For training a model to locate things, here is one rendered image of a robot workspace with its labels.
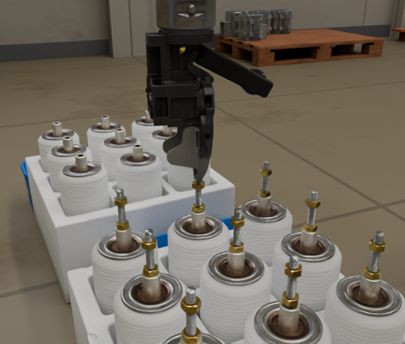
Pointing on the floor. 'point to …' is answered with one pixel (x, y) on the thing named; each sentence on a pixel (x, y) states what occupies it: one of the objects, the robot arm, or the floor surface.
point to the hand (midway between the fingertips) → (202, 172)
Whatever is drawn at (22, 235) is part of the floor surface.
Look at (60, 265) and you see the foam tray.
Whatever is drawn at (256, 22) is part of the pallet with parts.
